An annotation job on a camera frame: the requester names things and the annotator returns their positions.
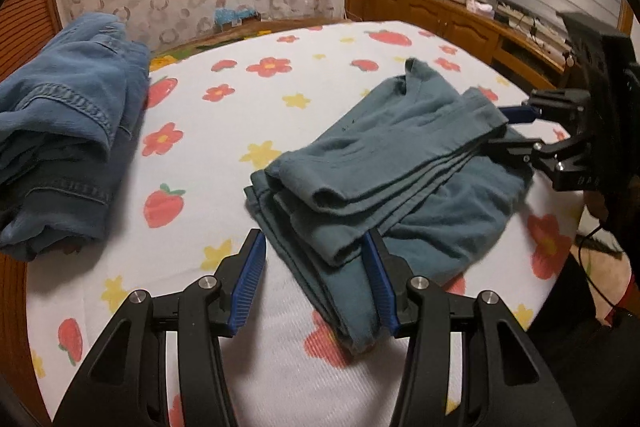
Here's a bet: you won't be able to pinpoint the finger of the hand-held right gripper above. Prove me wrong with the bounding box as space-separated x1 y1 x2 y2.
485 134 601 192
497 89 588 130

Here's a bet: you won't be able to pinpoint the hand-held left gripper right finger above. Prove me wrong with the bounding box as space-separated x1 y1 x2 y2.
362 231 576 427

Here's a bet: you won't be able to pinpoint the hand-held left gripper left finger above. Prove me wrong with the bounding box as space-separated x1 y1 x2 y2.
52 229 267 427

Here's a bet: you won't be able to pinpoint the teal pants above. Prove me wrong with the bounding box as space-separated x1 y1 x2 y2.
244 57 536 353

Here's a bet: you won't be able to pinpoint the white strawberry print blanket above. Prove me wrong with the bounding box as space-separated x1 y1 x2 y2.
25 21 586 427

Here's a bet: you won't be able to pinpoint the wooden cabinet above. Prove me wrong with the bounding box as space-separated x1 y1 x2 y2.
344 0 581 90

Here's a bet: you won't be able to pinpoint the person's dark clothing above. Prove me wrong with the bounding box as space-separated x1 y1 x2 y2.
525 252 640 427

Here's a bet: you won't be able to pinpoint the brown floral blanket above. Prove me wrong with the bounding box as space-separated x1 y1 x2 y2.
149 18 361 72

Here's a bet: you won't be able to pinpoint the blue denim jeans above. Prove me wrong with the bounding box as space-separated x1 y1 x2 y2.
0 12 152 263

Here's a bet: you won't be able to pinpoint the small blue item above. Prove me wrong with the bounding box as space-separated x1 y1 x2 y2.
214 7 261 32

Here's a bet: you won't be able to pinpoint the wooden louvered wardrobe door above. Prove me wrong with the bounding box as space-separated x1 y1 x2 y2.
0 0 63 82

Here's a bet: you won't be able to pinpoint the black cable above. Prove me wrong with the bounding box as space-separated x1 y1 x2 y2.
577 217 631 318

